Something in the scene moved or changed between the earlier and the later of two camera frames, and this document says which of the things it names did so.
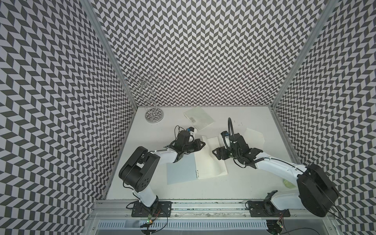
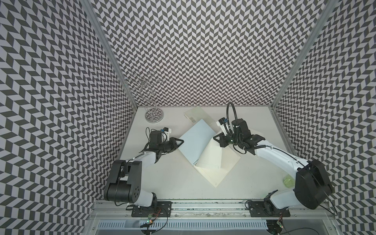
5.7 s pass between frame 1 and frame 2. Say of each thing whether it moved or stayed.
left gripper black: moved
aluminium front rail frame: stayed
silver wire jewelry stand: stayed
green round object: stayed
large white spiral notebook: moved
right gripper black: moved
